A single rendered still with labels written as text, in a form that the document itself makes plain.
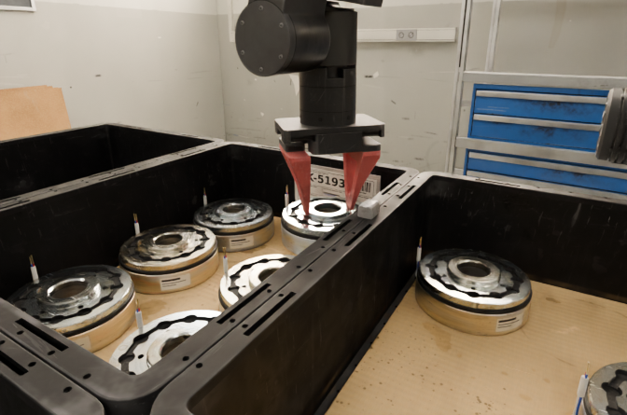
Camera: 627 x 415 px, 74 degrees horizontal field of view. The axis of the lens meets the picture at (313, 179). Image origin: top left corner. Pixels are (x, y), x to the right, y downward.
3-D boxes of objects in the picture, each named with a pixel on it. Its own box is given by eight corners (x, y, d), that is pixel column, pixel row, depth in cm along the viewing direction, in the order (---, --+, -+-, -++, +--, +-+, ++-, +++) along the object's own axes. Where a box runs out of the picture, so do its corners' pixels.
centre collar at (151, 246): (172, 230, 49) (171, 226, 49) (202, 241, 47) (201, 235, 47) (135, 247, 45) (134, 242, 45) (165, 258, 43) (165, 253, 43)
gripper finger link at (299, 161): (359, 220, 43) (361, 131, 40) (292, 228, 42) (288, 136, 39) (340, 198, 50) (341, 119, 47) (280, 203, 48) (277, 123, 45)
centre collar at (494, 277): (454, 256, 43) (455, 251, 43) (505, 270, 41) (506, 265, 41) (438, 277, 40) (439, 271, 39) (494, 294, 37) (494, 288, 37)
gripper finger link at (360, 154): (380, 218, 44) (383, 130, 41) (313, 226, 42) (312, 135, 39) (357, 196, 50) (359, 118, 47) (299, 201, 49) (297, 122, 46)
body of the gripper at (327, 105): (385, 142, 42) (389, 65, 39) (285, 150, 39) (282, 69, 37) (363, 129, 48) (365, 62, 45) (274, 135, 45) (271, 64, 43)
